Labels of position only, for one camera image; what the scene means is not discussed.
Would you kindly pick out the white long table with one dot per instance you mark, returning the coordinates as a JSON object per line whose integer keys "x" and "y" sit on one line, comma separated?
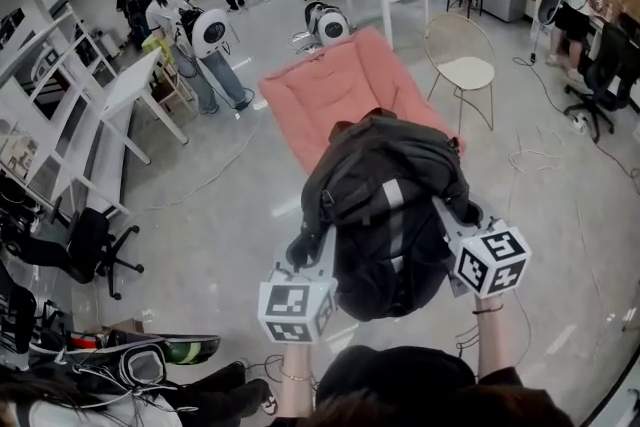
{"x": 130, "y": 90}

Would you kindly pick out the person's black shirt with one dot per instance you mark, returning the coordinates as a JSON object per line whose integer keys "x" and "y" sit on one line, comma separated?
{"x": 400, "y": 372}

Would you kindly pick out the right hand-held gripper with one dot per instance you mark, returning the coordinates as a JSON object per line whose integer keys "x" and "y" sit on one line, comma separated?
{"x": 492, "y": 265}

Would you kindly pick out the black backpack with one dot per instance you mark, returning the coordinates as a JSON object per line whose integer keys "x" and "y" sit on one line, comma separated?
{"x": 380, "y": 215}

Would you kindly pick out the white power strip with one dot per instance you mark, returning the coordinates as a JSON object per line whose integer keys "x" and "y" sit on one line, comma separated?
{"x": 300, "y": 44}
{"x": 580, "y": 123}

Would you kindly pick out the person's left forearm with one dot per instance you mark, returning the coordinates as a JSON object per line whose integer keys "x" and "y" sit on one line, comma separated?
{"x": 295, "y": 360}

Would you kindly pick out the black office chair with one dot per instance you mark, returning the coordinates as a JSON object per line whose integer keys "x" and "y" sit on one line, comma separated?
{"x": 607, "y": 65}
{"x": 87, "y": 240}
{"x": 15, "y": 220}

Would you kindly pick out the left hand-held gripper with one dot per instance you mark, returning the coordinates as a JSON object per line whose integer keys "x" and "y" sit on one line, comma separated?
{"x": 295, "y": 310}

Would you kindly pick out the person's right forearm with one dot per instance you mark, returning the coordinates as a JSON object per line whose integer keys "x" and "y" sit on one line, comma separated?
{"x": 492, "y": 345}

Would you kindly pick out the light wooden chair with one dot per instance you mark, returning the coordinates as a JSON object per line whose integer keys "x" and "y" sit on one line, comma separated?
{"x": 160, "y": 60}

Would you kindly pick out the white shelf rack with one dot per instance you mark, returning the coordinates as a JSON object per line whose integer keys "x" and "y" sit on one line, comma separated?
{"x": 60, "y": 80}

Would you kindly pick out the black wristband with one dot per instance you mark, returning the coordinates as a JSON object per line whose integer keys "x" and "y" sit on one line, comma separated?
{"x": 487, "y": 311}

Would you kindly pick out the black open pod case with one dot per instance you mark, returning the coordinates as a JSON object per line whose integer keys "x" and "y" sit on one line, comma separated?
{"x": 125, "y": 345}

